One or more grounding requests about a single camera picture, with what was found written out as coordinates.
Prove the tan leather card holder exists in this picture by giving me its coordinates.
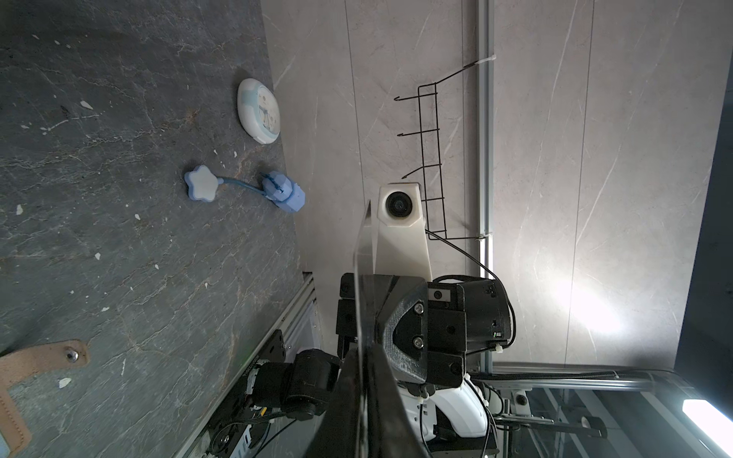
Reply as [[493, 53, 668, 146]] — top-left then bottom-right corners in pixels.
[[0, 340, 91, 458]]

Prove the white round clock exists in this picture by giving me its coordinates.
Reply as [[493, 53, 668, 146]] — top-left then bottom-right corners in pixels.
[[237, 78, 281, 145]]

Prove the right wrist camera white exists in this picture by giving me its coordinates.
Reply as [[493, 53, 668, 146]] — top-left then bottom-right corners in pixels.
[[375, 182, 433, 282]]

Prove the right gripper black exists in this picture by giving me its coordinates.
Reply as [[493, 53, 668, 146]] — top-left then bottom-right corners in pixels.
[[336, 273, 513, 387]]

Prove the blue dish brush toy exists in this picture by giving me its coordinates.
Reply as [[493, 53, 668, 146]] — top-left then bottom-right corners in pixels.
[[183, 165, 305, 214]]

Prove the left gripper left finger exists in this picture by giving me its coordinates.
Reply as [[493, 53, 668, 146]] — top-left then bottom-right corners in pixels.
[[305, 350, 363, 458]]

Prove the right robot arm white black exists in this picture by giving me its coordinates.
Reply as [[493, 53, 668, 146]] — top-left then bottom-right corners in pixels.
[[246, 273, 515, 457]]

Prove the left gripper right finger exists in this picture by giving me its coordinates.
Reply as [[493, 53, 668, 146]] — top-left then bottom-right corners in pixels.
[[366, 345, 429, 458]]

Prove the black wire hook rack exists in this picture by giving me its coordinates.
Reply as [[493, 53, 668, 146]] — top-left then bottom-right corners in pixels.
[[393, 58, 491, 242]]

